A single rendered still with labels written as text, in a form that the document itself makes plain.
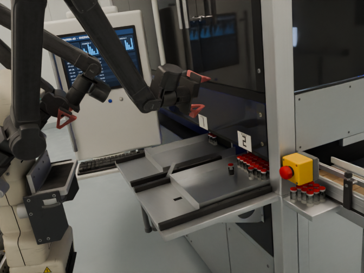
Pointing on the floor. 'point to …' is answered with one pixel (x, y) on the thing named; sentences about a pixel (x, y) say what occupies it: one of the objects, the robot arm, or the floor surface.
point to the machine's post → (280, 125)
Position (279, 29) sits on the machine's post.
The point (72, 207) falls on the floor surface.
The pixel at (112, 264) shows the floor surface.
